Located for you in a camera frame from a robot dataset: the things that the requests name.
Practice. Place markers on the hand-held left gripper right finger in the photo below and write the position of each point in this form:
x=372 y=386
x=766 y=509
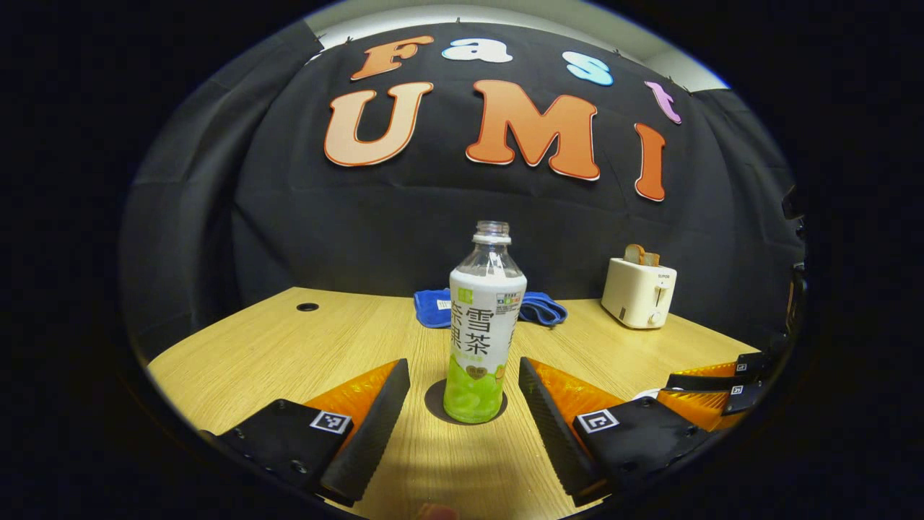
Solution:
x=552 y=433

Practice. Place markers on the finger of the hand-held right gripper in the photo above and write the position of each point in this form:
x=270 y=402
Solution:
x=704 y=380
x=693 y=406

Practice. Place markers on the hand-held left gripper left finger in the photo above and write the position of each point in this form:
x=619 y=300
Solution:
x=375 y=433

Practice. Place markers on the white teacup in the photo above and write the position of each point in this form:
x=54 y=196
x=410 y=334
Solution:
x=646 y=394

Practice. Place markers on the clear water bottle green label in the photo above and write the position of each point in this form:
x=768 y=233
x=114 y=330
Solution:
x=480 y=325

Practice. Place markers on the white toaster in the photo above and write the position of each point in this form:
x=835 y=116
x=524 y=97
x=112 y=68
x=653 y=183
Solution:
x=639 y=292

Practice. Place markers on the brown bread slice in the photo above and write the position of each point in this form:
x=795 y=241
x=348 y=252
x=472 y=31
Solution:
x=634 y=253
x=653 y=259

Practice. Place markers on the blue towel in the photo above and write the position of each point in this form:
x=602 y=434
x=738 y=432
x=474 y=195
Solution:
x=433 y=310

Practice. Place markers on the black backdrop cloth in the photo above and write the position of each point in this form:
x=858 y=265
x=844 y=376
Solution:
x=433 y=231

